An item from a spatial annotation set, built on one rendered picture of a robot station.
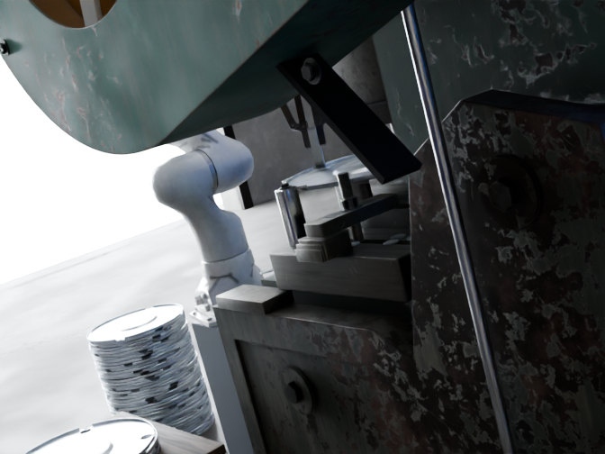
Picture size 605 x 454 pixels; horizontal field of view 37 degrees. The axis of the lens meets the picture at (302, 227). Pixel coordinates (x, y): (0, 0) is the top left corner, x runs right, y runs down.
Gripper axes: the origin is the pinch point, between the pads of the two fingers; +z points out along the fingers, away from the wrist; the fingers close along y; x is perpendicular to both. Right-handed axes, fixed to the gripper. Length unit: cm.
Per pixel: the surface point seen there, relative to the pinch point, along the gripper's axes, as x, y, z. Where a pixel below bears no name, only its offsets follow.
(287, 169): -507, 84, -105
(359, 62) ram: 27.1, -12.0, -4.6
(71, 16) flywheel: 41, 25, -17
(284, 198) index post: 21.3, 3.9, 11.4
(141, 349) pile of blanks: -89, 70, 24
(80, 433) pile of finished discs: -19, 61, 41
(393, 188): 21.4, -12.5, 13.8
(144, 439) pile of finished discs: -10, 45, 44
